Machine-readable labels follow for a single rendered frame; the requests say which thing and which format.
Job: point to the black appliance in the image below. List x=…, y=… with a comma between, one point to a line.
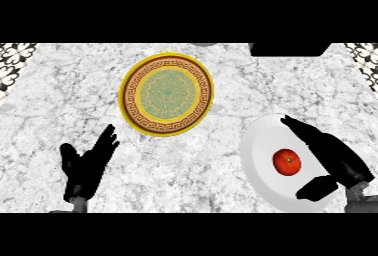
x=288, y=48

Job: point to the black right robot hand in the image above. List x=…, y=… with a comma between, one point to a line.
x=329, y=153

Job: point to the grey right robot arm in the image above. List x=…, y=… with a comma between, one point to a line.
x=360, y=198

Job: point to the white plate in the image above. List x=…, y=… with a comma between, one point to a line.
x=267, y=156

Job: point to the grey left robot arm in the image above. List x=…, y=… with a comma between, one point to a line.
x=77, y=205

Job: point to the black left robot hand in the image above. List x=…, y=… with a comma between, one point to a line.
x=87, y=168

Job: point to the small grey object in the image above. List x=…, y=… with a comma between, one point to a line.
x=202, y=44

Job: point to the gold patterned plate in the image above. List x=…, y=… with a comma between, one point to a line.
x=165, y=94

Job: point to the red tomato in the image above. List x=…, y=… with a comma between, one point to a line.
x=287, y=162

